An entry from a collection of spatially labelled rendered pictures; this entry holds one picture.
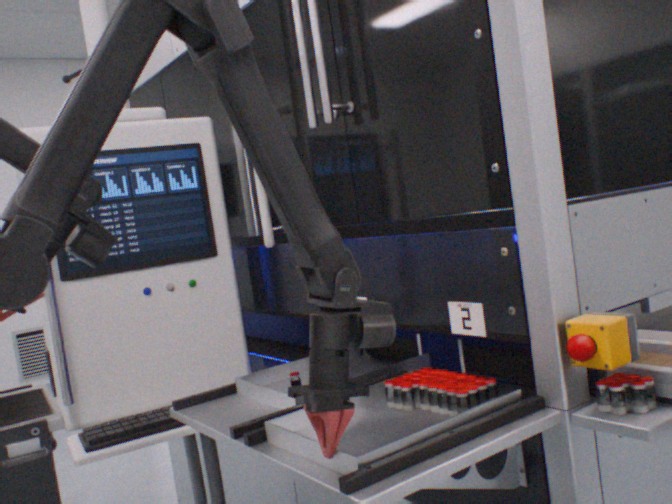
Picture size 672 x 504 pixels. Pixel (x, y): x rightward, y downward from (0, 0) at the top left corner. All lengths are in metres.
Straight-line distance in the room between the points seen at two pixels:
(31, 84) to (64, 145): 5.73
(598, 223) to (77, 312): 1.21
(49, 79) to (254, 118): 5.74
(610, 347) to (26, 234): 0.79
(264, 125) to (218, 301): 1.01
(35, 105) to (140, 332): 4.85
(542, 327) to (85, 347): 1.11
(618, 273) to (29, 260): 0.92
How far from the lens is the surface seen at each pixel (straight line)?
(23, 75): 6.52
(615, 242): 1.22
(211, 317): 1.81
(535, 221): 1.08
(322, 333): 0.91
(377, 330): 0.95
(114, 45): 0.81
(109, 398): 1.78
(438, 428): 1.01
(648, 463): 1.34
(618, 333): 1.05
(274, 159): 0.86
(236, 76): 0.85
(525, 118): 1.08
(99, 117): 0.79
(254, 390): 1.40
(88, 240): 1.23
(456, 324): 1.24
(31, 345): 6.32
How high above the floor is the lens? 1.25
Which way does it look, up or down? 4 degrees down
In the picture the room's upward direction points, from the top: 8 degrees counter-clockwise
